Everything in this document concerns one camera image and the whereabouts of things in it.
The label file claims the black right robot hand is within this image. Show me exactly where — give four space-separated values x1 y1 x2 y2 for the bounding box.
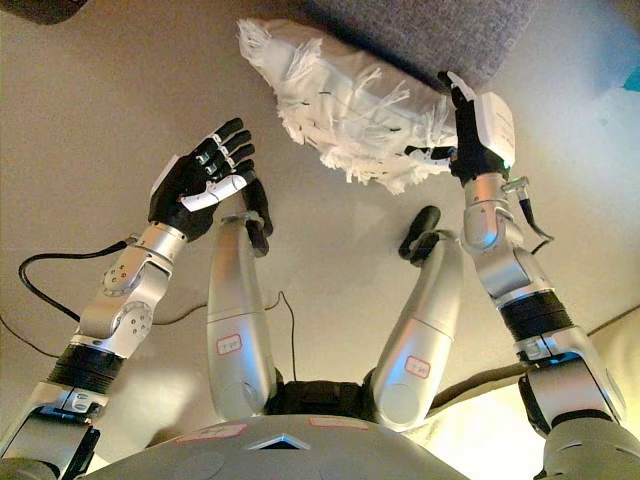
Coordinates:
404 70 517 181

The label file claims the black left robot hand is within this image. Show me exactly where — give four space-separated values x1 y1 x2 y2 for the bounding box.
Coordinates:
148 118 257 244

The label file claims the white fringed pillow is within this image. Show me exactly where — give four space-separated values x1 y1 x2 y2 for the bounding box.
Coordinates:
235 18 459 196

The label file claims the grey fabric armchair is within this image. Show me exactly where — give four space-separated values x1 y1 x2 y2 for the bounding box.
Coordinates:
304 0 541 96

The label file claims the grey robot torso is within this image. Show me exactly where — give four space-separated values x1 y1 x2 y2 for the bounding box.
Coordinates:
94 379 551 480

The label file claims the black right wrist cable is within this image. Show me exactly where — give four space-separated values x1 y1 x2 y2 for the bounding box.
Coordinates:
504 177 556 256

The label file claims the thick black left wrist cable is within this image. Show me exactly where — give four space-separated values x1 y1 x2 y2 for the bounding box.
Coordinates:
18 238 139 324

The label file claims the thin black floor cable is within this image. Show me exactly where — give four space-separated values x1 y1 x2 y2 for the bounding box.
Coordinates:
0 291 301 381

